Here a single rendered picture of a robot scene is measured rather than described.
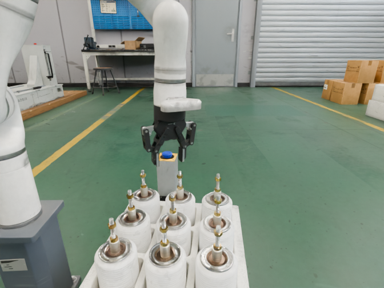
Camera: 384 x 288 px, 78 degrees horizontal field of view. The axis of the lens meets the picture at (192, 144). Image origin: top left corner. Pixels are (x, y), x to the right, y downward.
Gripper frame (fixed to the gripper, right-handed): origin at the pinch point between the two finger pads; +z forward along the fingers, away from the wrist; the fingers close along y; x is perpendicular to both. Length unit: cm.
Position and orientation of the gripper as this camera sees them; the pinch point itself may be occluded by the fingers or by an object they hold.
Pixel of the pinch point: (169, 158)
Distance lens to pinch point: 61.2
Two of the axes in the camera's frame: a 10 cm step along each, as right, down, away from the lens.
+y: -8.8, 1.4, -4.6
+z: -0.5, 9.2, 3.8
